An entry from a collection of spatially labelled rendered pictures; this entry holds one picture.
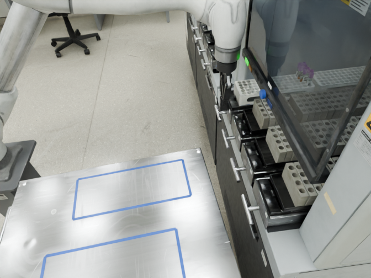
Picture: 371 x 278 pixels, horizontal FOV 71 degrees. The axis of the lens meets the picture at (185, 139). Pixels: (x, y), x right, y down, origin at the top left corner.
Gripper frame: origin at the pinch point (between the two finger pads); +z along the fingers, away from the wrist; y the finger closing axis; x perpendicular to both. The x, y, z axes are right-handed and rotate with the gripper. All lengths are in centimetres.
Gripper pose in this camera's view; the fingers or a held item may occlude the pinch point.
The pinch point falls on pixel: (223, 103)
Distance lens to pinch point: 110.6
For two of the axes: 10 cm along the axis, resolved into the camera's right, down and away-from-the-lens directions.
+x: -9.9, 1.1, -0.4
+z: 0.5, 6.9, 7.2
